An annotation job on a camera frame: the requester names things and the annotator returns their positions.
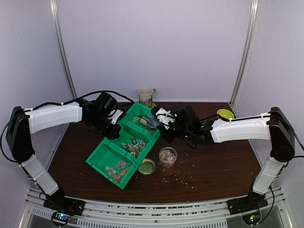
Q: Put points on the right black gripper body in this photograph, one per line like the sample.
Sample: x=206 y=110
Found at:
x=180 y=131

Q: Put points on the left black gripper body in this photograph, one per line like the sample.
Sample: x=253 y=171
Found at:
x=107 y=131

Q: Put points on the green candy bin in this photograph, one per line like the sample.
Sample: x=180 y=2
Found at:
x=133 y=143
x=115 y=165
x=131 y=119

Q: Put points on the silver metal scoop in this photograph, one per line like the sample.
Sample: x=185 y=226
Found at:
x=149 y=121

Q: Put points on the clear plastic round container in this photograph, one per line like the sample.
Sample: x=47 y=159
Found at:
x=167 y=157

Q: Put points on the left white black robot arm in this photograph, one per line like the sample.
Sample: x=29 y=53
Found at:
x=100 y=115

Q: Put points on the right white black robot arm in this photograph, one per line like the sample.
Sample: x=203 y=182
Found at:
x=181 y=122

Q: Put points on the gold round lid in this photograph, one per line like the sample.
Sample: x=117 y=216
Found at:
x=147 y=167

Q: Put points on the patterned ceramic mug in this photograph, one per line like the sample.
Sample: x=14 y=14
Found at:
x=146 y=95

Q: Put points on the lime green bowl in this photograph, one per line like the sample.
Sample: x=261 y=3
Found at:
x=225 y=113

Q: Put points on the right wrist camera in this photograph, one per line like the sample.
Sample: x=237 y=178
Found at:
x=165 y=118

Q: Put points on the right aluminium frame post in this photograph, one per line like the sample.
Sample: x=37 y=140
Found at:
x=249 y=41

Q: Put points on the aluminium frame post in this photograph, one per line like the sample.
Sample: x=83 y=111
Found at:
x=62 y=51
x=249 y=41

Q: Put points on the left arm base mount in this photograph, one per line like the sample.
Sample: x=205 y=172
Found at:
x=63 y=204

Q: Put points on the front aluminium rail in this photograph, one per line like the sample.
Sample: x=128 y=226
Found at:
x=200 y=214

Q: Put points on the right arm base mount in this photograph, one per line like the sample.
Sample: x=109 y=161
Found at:
x=245 y=204

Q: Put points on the left aluminium frame post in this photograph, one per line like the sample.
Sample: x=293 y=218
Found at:
x=62 y=51

